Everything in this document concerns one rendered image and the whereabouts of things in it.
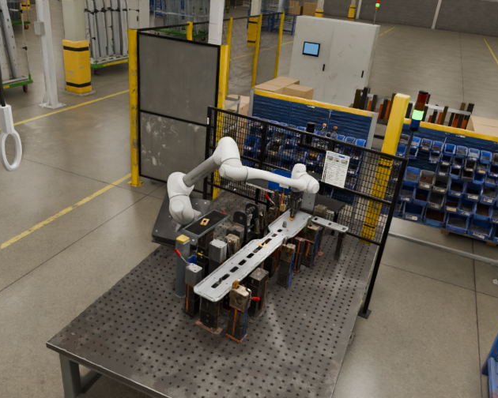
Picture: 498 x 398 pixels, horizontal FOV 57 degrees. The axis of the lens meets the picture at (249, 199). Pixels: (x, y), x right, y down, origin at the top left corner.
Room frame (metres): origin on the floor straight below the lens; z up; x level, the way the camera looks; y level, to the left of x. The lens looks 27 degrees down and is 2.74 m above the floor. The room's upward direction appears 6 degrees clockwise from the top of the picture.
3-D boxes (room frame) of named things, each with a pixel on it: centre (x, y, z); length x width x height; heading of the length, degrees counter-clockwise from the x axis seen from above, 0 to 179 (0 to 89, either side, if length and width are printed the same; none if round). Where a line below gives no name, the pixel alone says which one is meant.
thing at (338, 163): (3.60, -0.71, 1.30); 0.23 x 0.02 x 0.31; 61
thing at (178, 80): (5.33, 0.98, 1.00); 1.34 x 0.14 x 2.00; 70
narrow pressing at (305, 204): (3.39, -0.49, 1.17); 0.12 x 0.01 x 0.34; 61
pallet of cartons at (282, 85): (7.84, -0.47, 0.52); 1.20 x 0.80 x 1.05; 157
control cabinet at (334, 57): (9.82, -1.40, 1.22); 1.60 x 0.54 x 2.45; 70
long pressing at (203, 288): (2.74, -0.13, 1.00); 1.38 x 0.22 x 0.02; 151
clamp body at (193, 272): (2.32, 0.30, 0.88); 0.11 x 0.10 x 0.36; 61
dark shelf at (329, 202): (3.64, -0.39, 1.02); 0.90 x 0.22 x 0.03; 61
